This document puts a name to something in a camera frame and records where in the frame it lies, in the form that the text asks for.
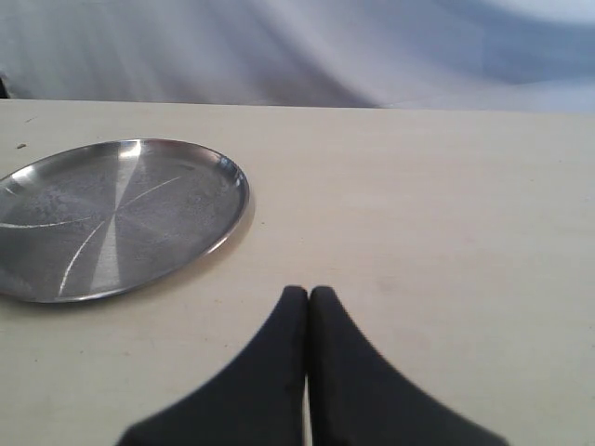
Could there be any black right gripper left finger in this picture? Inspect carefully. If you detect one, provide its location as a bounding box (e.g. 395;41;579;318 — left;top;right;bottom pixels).
119;286;308;445

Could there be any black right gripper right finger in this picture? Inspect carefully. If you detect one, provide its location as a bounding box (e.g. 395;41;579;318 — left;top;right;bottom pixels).
308;286;506;445

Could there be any round steel plate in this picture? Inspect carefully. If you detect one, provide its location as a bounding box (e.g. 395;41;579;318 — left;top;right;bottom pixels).
1;138;251;304

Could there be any white backdrop cloth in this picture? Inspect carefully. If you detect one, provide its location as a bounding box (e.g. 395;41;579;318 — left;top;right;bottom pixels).
1;1;594;112

